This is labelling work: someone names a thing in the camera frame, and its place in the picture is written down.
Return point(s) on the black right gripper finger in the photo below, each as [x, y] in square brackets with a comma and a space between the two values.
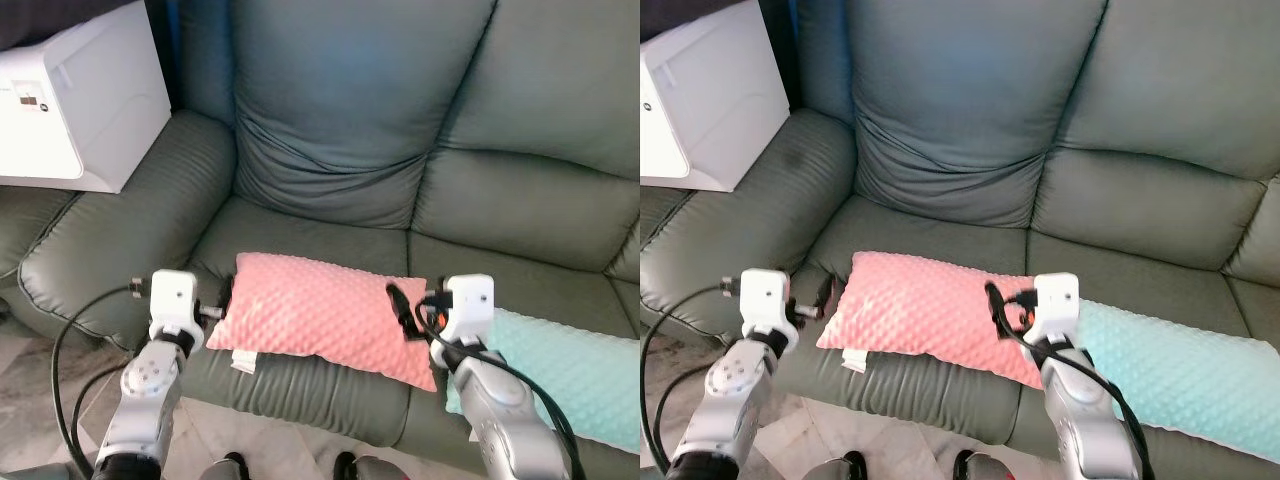
[404, 315]
[1000, 312]

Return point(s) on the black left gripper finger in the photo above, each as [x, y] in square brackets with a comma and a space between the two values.
[822, 290]
[226, 292]

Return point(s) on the pink dotted pillow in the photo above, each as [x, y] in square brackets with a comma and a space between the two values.
[930, 310]
[320, 315]

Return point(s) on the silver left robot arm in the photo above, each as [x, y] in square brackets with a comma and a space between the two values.
[730, 400]
[145, 400]

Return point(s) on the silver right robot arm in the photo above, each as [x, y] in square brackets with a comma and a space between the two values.
[1090, 420]
[510, 420]

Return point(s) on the teal dotted pillow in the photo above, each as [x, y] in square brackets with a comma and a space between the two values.
[570, 370]
[1180, 370]

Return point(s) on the grey-green leather sofa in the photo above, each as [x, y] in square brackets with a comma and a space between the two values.
[500, 150]
[1120, 150]

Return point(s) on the black robot right leg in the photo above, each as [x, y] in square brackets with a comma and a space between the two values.
[370, 467]
[985, 467]

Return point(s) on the black robot leg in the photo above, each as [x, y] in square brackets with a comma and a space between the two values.
[985, 467]
[370, 467]
[230, 467]
[850, 467]

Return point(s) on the black robot left leg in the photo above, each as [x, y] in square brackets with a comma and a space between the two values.
[850, 467]
[230, 467]

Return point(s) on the white plastic storage box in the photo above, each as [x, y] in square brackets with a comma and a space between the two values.
[705, 110]
[80, 110]

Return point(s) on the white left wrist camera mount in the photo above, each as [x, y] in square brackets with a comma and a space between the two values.
[765, 298]
[172, 300]

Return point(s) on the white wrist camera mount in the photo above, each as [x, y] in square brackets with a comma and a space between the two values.
[172, 300]
[470, 305]
[1058, 303]
[765, 298]

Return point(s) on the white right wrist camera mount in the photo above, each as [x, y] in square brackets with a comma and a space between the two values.
[1058, 303]
[470, 305]

